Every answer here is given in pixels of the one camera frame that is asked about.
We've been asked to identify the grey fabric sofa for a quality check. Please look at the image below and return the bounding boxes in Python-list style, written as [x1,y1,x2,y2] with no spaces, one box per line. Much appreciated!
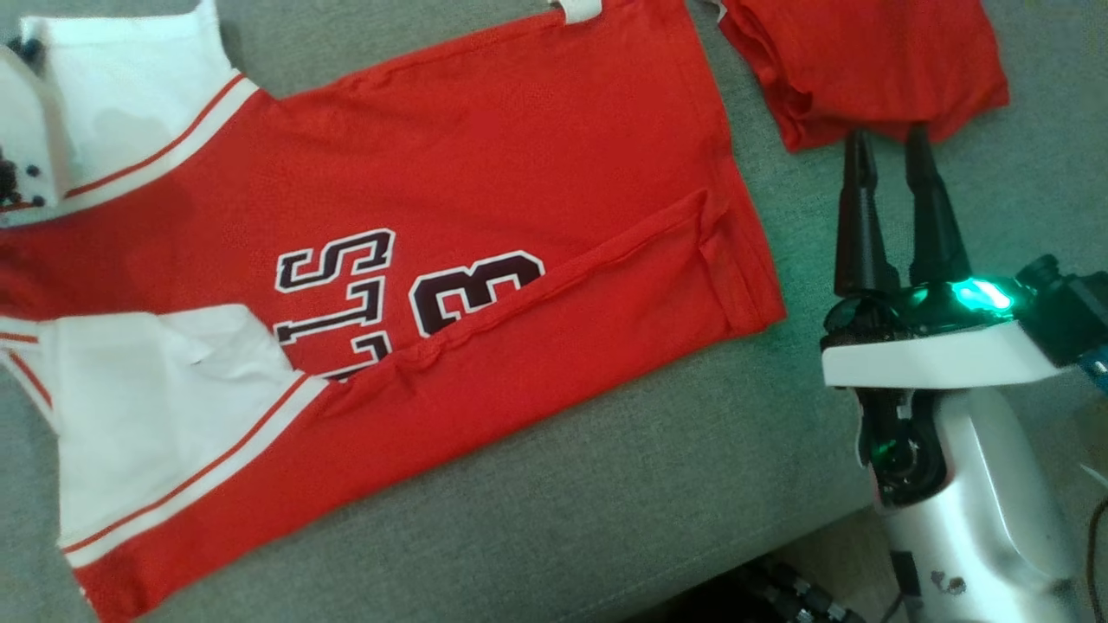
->
[0,0,1108,623]

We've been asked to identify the red shorts white stripes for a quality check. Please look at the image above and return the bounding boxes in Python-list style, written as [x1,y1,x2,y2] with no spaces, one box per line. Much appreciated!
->
[717,0,1011,154]

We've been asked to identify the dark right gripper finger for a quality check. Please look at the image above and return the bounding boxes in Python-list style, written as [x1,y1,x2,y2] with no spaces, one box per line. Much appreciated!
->
[834,128,901,299]
[905,125,972,286]

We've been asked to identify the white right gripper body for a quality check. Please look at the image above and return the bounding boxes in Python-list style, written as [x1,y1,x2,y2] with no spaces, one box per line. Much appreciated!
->
[821,279,1061,389]

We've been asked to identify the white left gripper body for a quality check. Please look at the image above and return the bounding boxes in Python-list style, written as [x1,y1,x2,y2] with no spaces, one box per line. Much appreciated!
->
[0,43,72,213]

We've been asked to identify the red basketball jersey white sleeves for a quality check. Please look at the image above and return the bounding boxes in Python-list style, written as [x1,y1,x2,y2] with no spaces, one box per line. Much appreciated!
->
[0,0,787,623]

